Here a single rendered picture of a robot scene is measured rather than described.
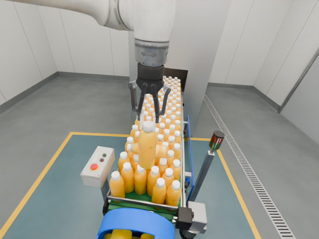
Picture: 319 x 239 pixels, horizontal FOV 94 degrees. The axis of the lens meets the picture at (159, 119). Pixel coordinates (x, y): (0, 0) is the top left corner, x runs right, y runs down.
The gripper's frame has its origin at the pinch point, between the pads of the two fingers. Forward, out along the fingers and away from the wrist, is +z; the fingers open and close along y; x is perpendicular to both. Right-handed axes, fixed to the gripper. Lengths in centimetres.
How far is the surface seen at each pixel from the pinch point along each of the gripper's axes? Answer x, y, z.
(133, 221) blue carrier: -22.7, 0.5, 23.9
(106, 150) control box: 15.8, -27.0, 36.7
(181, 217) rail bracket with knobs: -9, 20, 47
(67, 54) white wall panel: 363, -298, 77
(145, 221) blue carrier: -21.9, 4.3, 24.1
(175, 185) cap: -0.2, 14.7, 35.0
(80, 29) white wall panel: 370, -249, 13
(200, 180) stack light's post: 26, 36, 64
